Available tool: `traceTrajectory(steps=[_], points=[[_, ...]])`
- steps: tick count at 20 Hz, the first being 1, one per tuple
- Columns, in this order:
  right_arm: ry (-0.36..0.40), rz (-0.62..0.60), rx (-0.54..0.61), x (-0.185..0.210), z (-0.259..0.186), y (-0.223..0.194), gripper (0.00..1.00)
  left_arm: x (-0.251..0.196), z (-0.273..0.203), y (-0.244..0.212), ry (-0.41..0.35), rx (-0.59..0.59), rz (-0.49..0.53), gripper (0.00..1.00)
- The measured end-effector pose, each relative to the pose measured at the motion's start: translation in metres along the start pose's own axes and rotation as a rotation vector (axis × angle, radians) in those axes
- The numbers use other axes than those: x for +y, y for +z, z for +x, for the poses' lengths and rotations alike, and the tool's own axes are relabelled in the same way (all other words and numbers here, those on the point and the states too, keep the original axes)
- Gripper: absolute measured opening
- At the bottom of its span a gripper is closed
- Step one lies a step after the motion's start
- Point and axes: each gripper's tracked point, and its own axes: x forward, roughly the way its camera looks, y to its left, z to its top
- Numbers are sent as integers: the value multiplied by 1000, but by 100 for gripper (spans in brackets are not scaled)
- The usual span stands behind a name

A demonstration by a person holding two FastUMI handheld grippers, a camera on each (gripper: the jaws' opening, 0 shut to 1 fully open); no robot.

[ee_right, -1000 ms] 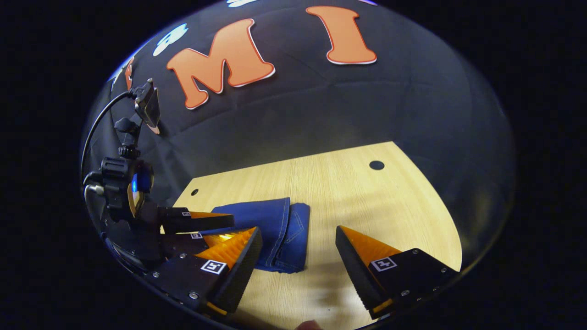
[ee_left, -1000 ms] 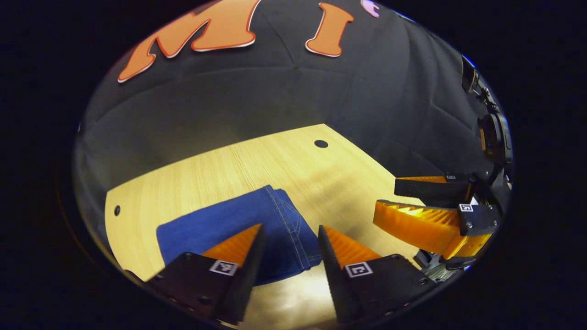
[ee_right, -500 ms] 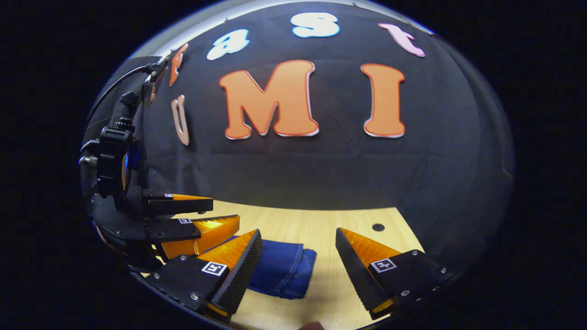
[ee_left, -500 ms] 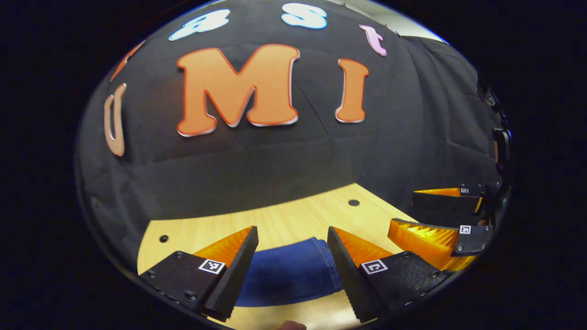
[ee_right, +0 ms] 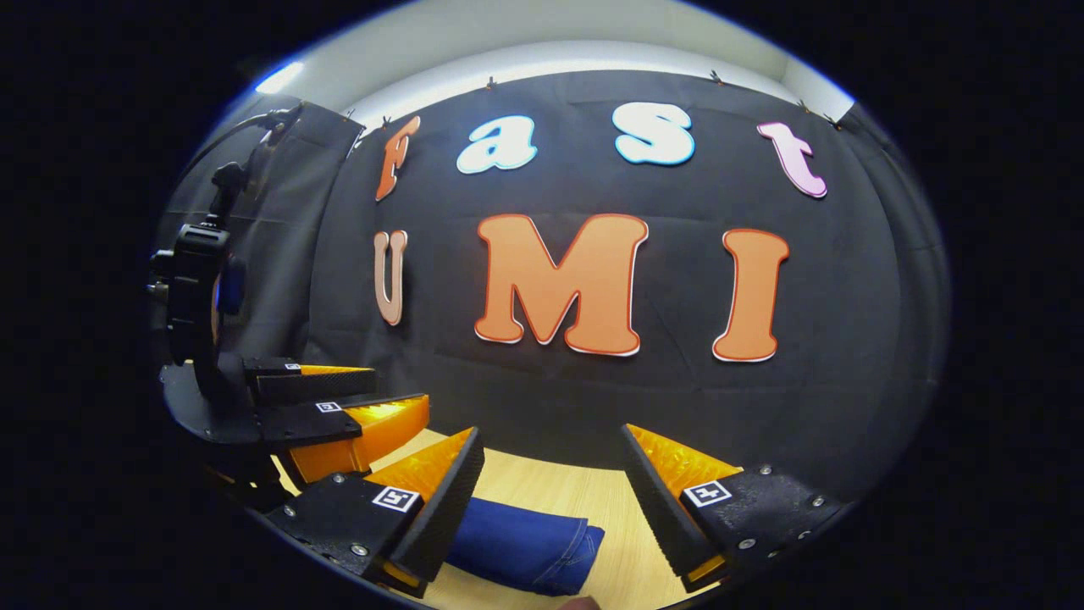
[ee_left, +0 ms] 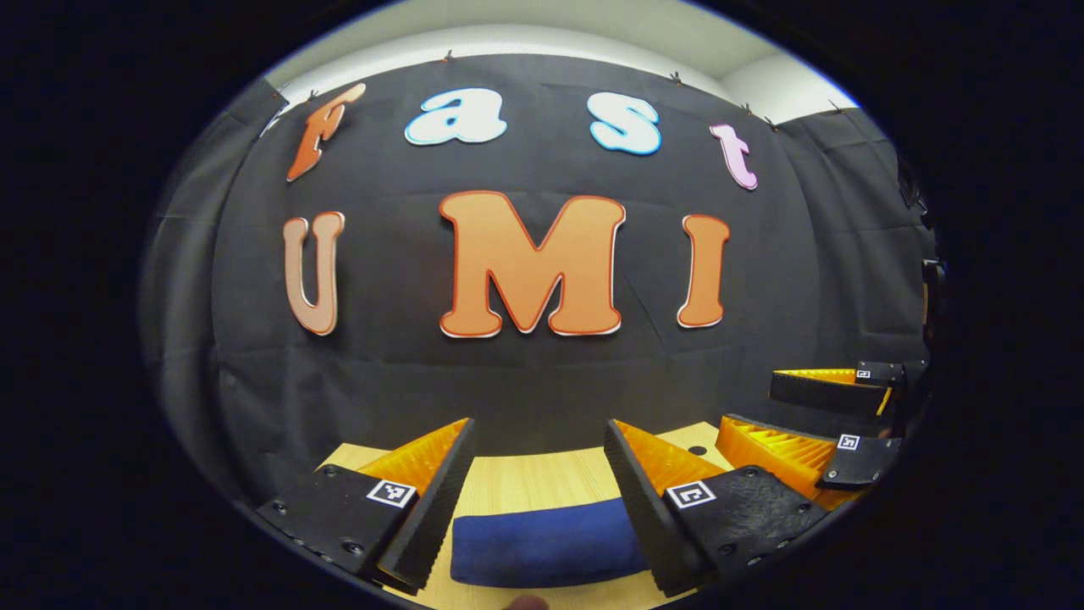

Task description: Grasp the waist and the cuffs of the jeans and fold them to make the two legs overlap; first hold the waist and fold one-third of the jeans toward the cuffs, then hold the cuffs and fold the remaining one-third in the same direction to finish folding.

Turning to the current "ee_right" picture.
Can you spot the black backdrop cloth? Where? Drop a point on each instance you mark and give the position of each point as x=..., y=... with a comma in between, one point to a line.
x=677, y=390

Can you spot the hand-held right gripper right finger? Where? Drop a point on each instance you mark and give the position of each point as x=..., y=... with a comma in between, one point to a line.
x=656, y=508

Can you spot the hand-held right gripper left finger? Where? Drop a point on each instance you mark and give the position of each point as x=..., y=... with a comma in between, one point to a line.
x=445, y=508

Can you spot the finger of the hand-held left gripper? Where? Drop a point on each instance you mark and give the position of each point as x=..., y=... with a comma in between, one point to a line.
x=296, y=424
x=305, y=385

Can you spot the blue jeans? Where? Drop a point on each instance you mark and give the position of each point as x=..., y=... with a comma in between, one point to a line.
x=525, y=542

